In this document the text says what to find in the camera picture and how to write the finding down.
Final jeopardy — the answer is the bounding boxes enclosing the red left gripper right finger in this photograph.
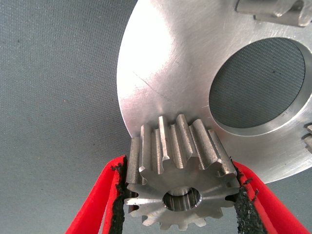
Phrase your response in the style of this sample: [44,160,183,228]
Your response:
[230,159,312,234]

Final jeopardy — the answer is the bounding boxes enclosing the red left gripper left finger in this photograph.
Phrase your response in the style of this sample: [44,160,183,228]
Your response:
[64,155,129,234]

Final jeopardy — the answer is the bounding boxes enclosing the large steel gear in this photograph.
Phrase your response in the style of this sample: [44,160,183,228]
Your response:
[124,114,241,231]

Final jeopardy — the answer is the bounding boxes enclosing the small steel gear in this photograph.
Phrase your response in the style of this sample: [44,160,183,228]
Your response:
[234,0,312,27]
[303,123,312,154]

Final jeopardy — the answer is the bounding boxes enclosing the dark grey table cloth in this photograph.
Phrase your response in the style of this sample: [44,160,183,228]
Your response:
[0,0,312,234]

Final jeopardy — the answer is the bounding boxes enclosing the round metal plate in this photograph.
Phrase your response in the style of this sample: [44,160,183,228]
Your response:
[116,0,312,185]

